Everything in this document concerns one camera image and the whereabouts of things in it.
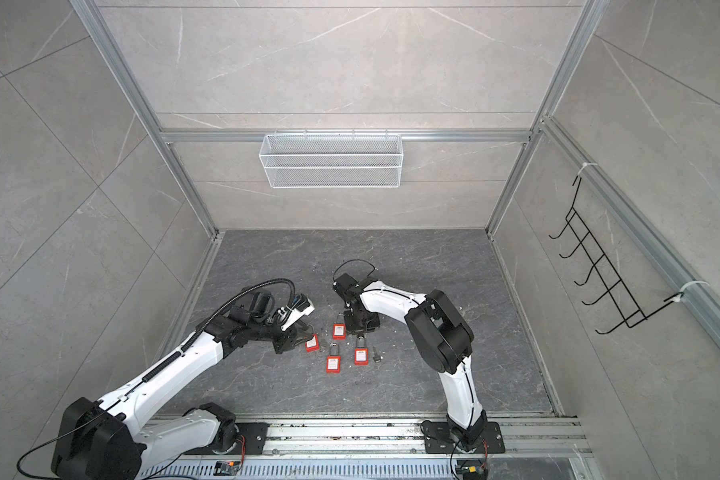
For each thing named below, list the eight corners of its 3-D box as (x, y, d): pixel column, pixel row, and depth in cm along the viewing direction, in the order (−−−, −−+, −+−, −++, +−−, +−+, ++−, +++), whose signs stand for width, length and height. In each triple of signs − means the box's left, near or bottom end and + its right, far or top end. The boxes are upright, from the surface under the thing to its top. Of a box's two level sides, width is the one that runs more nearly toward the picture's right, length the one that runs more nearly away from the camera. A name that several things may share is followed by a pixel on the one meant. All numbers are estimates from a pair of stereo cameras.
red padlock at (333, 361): (326, 373, 86) (325, 370, 84) (328, 345, 91) (327, 342, 90) (340, 373, 86) (339, 370, 84) (341, 345, 91) (341, 342, 90)
